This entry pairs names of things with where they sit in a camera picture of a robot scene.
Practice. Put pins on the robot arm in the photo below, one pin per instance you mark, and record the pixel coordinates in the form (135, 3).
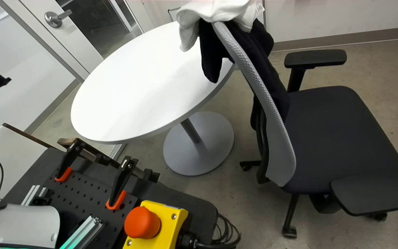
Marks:
(22, 223)

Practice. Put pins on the yellow emergency stop button box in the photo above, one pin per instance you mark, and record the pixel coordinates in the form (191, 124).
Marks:
(171, 221)

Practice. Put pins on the black clamp with orange tip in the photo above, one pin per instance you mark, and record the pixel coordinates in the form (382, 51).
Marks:
(68, 159)
(122, 178)

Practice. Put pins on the door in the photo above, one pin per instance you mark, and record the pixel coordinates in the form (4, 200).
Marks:
(78, 41)

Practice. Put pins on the dark blue cloth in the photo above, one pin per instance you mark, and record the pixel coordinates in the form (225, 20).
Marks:
(212, 58)

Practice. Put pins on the white board with wooden edge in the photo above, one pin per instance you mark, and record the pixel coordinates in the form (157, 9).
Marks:
(9, 155)

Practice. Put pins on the office chair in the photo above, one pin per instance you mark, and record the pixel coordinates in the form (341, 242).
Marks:
(330, 138)

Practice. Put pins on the white towel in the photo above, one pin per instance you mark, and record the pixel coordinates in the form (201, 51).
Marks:
(216, 10)

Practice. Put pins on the aluminium profile bar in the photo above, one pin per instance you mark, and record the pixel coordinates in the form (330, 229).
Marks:
(85, 231)
(32, 194)

